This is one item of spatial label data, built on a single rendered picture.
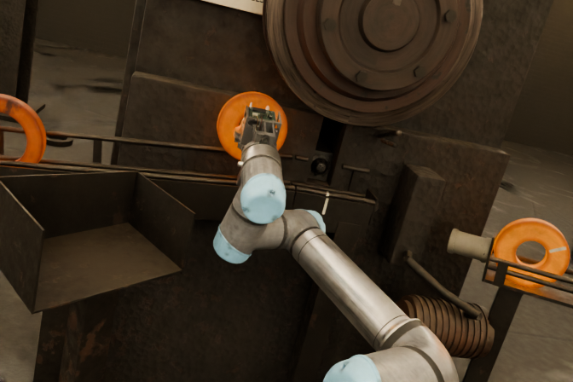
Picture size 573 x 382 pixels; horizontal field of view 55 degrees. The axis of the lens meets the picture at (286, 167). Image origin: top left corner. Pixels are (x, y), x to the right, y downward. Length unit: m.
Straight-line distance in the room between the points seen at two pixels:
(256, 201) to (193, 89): 0.44
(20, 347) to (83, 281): 0.87
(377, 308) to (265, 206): 0.24
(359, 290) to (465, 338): 0.48
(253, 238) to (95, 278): 0.27
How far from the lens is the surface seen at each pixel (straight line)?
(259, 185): 0.92
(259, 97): 1.21
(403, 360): 0.80
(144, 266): 1.03
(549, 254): 1.36
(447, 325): 1.35
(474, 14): 1.30
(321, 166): 1.37
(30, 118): 1.27
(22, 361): 1.79
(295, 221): 1.06
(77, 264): 1.03
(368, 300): 0.94
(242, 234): 0.98
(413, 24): 1.15
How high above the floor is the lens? 1.09
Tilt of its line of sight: 16 degrees down
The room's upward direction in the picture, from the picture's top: 14 degrees clockwise
